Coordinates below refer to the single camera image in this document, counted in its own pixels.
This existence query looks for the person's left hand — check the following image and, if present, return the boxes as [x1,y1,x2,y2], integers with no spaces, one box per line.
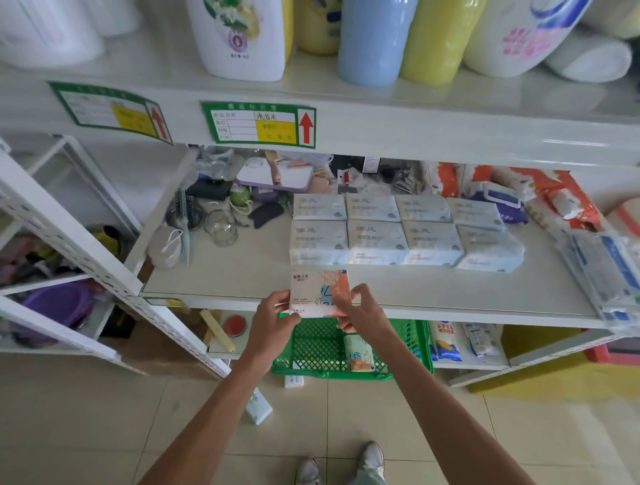
[239,290,302,369]

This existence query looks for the person's right hand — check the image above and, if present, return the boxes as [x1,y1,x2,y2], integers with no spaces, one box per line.
[335,283,402,361]

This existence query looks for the orange patterned tissue packet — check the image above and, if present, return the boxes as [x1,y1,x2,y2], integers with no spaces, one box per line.
[289,269,362,320]

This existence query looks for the person's right forearm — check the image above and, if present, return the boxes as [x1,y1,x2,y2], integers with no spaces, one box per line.
[372,347,538,485]

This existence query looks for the person's left forearm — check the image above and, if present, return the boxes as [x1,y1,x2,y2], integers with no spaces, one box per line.
[137,356,271,485]

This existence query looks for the floral tissue packet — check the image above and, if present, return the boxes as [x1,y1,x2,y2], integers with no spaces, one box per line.
[343,334,389,374]

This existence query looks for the green plastic basket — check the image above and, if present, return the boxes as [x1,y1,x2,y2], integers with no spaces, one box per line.
[271,317,435,381]

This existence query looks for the red round lid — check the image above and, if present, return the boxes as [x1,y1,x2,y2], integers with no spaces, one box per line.
[222,314,249,339]

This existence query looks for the wooden stick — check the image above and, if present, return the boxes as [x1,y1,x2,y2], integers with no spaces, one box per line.
[200,310,236,353]

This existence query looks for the black flat tool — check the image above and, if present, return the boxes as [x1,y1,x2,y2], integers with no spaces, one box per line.
[250,202,286,231]

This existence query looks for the clear glass jar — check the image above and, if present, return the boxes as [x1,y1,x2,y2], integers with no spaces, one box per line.
[204,210,239,247]

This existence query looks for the group of white tissue packets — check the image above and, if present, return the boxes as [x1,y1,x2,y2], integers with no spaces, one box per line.
[289,192,526,274]

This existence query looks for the blue white packet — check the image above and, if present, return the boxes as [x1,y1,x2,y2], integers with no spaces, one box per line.
[430,322,460,361]
[462,324,501,358]

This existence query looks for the white box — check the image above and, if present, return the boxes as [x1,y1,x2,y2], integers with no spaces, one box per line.
[245,387,274,425]

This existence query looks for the green hair brush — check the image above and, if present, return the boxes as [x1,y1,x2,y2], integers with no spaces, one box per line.
[172,189,197,266]

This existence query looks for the purple white board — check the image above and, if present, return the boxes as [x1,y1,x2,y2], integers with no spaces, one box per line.
[236,159,315,192]

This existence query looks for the black pouch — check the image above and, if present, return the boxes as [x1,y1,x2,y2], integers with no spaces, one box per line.
[187,179,233,202]

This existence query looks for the person's right shoe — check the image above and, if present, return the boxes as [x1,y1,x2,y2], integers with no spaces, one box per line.
[357,441,386,485]

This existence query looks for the person's shoe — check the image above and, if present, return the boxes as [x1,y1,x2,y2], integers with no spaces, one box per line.
[357,441,386,485]
[295,457,321,485]

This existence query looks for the person's left shoe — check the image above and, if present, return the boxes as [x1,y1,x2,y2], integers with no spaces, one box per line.
[295,457,321,485]

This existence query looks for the green shelf label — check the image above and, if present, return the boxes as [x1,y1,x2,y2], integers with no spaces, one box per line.
[48,81,174,146]
[200,101,317,150]

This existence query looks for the blue wet wipes pack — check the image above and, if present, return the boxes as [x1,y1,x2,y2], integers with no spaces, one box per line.
[462,181,530,226]

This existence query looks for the white metal shelf unit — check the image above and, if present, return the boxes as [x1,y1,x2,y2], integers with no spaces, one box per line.
[0,30,640,390]

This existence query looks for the white perforated shelf rack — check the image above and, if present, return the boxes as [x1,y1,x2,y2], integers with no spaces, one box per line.
[0,135,236,381]

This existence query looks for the purple plastic basin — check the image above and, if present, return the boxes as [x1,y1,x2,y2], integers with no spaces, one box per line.
[10,282,96,345]

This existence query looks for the orange white tissue bundle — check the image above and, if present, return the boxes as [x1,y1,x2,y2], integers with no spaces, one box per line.
[522,169,607,235]

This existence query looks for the white flower label bottle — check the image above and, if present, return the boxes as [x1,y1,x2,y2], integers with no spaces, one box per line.
[186,0,287,82]

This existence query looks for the clear blue plastic packs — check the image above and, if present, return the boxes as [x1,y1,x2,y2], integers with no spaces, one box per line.
[555,230,640,326]

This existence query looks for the yellow bottle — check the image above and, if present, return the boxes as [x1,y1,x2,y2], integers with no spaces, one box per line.
[295,0,344,57]

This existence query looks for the yellow-green bottle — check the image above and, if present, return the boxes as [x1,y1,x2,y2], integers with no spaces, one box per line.
[399,0,488,87]

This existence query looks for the white bottle pink blue label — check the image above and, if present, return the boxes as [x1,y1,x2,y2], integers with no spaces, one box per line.
[462,0,593,78]

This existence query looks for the large white paper roll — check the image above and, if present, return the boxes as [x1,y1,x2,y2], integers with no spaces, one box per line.
[0,0,105,70]

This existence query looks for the white wrapped roll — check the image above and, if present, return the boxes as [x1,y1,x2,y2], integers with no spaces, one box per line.
[544,37,633,84]

